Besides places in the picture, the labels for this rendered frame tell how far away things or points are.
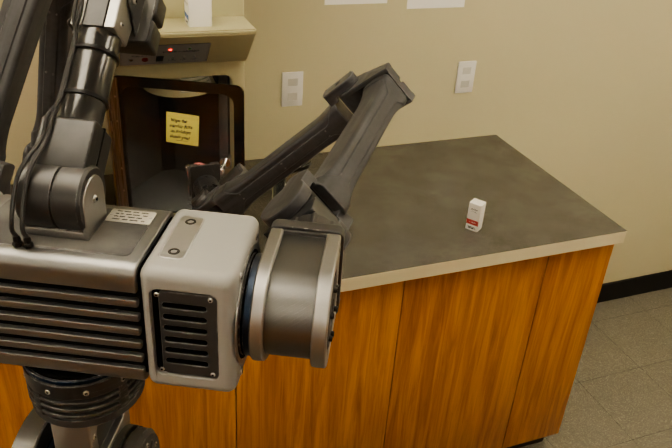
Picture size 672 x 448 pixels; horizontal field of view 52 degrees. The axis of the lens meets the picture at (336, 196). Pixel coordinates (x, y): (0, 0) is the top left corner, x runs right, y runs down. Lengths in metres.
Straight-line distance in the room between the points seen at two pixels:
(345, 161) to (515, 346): 1.31
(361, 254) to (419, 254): 0.15
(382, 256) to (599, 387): 1.48
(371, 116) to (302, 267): 0.42
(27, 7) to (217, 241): 0.49
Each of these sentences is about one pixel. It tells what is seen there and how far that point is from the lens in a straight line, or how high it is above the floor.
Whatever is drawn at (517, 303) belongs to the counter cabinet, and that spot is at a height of 0.72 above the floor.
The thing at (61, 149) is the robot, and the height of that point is 1.61.
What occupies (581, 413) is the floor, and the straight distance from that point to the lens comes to 2.91.
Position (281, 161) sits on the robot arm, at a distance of 1.30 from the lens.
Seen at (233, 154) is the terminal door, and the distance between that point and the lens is 1.64.
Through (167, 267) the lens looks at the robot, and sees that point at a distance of 0.70.
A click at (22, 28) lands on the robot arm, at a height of 1.64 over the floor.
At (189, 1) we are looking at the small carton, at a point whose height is 1.57.
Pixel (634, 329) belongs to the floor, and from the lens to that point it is 3.43.
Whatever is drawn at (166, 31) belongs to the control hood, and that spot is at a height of 1.51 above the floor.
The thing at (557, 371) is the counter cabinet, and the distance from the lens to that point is 2.41.
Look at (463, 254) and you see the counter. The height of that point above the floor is 0.94.
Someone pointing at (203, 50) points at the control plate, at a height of 1.45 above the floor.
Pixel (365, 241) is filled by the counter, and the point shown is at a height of 0.94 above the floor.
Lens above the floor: 1.92
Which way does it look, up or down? 28 degrees down
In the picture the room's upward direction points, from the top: 4 degrees clockwise
